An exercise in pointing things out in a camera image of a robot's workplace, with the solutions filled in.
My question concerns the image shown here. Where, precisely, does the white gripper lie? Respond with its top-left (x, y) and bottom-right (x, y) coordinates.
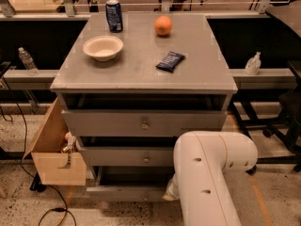
top-left (163, 175), bottom-right (180, 202)

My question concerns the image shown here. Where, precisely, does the grey bottom drawer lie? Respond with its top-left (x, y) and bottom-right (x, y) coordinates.
top-left (87, 166), bottom-right (174, 202)

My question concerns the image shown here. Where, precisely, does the grey drawer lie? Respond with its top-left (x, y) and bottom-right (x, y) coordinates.
top-left (76, 137), bottom-right (177, 167)
top-left (62, 110), bottom-right (227, 137)
top-left (87, 166), bottom-right (174, 202)

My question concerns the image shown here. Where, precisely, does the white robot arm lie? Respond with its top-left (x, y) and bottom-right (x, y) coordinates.
top-left (164, 131), bottom-right (258, 226)

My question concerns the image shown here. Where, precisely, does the grey middle drawer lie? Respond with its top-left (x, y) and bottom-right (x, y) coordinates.
top-left (76, 137), bottom-right (177, 167)

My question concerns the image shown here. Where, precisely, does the grey top drawer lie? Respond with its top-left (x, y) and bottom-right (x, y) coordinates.
top-left (62, 110), bottom-right (227, 137)

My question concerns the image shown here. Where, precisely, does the grey drawer cabinet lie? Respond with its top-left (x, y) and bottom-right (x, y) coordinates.
top-left (50, 11), bottom-right (239, 202)

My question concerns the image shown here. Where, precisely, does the cardboard box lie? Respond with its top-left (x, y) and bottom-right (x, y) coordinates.
top-left (24, 99), bottom-right (87, 186)

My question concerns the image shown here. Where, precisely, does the black office chair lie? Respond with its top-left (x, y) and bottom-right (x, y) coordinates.
top-left (231, 59), bottom-right (301, 175)

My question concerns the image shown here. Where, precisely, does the dark blue snack bag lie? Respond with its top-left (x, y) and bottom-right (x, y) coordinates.
top-left (156, 52), bottom-right (185, 73)

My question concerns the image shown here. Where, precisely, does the clear sanitizer pump bottle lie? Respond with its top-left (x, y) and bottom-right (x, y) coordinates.
top-left (245, 52), bottom-right (261, 75)

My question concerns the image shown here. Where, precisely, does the white paper bowl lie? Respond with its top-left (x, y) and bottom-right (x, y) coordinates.
top-left (83, 36), bottom-right (123, 61)

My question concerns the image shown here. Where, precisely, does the orange fruit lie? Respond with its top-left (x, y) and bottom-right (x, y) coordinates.
top-left (154, 16), bottom-right (172, 36)

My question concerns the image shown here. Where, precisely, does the blue soda can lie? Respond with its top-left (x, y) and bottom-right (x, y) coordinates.
top-left (105, 0), bottom-right (123, 32)

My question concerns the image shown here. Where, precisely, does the clear plastic water bottle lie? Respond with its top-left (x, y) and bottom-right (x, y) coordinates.
top-left (18, 47), bottom-right (39, 76)

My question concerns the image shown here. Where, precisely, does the grey metal rail bench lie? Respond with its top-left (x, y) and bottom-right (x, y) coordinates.
top-left (1, 69), bottom-right (297, 90)

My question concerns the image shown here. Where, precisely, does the black power cable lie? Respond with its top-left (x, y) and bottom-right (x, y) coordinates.
top-left (0, 75), bottom-right (77, 226)

